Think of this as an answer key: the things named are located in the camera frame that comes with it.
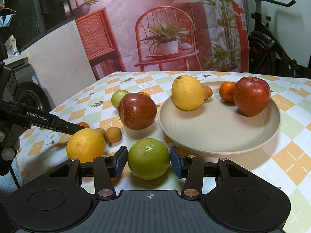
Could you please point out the yellow lemon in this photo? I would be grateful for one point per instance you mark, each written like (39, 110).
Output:
(187, 92)

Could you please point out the brown longan on plate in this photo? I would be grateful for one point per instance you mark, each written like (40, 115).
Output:
(207, 92)

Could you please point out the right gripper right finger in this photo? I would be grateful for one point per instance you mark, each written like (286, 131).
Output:
(232, 198)

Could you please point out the small orange on plate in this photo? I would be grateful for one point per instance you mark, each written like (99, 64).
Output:
(226, 91)

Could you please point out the beige round plate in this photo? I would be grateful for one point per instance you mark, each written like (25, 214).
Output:
(217, 127)

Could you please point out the red apple front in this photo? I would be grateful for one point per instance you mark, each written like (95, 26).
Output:
(137, 111)

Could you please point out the large yellow orange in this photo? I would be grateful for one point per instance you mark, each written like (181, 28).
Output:
(86, 145)

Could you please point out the orange tangerine front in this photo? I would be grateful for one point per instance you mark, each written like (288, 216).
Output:
(83, 124)

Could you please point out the red apple back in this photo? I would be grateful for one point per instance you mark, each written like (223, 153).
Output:
(251, 95)

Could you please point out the small green apple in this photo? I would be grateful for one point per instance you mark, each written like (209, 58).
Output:
(117, 96)

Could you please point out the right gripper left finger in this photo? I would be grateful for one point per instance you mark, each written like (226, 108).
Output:
(66, 195)

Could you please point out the printed pink backdrop cloth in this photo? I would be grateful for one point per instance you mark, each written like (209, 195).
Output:
(151, 35)

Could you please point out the black exercise bike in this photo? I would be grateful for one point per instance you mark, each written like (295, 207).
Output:
(266, 54)

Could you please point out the brown longan front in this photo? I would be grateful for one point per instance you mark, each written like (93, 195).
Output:
(113, 135)

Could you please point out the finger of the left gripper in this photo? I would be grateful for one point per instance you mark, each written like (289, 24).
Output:
(62, 126)

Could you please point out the red apple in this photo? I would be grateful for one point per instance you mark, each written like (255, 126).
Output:
(251, 95)
(137, 111)

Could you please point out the grey washing machine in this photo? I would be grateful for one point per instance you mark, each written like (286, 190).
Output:
(28, 91)

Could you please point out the orange tangerine behind apples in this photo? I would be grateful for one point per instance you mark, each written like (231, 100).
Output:
(143, 93)

